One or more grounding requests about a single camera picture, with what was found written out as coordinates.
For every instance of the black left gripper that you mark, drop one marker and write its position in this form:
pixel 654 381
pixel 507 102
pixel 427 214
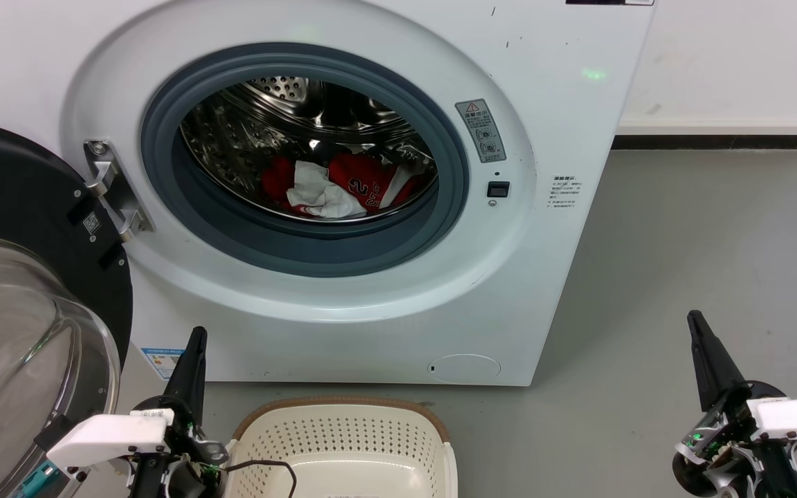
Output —
pixel 177 470

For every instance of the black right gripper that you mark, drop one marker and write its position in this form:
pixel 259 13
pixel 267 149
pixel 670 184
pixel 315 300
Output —
pixel 730 456

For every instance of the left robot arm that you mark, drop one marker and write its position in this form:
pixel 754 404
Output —
pixel 39 482

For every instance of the cream plastic laundry basket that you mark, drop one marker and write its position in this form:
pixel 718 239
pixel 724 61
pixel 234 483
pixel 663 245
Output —
pixel 343 443

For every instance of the black round washer door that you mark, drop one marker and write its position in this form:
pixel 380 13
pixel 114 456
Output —
pixel 25 194

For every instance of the stainless steel washing machine drum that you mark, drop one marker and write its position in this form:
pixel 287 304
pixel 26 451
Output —
pixel 246 131

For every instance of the blue white energy label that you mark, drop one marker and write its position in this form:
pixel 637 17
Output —
pixel 162 361

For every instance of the grey rubber door gasket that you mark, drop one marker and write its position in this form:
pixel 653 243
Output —
pixel 301 252

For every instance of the white QR code sticker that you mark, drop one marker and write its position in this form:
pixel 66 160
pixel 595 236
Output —
pixel 92 223

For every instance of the white front-load washing machine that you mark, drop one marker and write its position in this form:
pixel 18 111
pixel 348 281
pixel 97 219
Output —
pixel 544 277

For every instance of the silver metal door hinge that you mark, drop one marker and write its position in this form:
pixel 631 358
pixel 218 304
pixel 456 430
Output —
pixel 112 188

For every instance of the white crumpled garment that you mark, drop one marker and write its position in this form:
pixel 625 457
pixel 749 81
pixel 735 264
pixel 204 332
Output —
pixel 312 183

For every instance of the black baseboard strip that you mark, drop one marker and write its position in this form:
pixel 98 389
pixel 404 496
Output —
pixel 717 142

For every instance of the round white filter cover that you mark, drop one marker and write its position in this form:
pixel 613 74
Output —
pixel 464 369

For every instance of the red basketball jersey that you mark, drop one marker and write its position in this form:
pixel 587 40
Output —
pixel 364 181

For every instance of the black door latch socket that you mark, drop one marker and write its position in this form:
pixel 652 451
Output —
pixel 499 189

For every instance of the grey warning sticker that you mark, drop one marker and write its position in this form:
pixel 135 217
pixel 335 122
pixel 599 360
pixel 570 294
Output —
pixel 481 131

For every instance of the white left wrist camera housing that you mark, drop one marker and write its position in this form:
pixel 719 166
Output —
pixel 108 437

